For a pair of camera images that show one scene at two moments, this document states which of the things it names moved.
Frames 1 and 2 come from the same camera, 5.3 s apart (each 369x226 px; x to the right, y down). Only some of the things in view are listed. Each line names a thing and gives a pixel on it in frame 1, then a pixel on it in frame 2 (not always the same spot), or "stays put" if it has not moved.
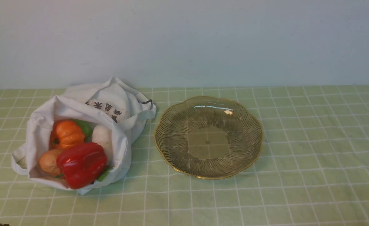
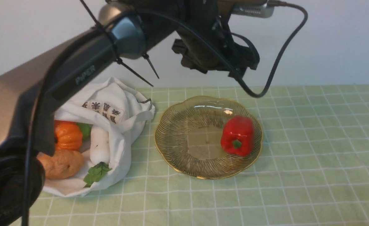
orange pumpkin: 64,133 stays put
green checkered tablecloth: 322,163 stays put
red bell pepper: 81,165 to 238,135
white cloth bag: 107,102 stays put
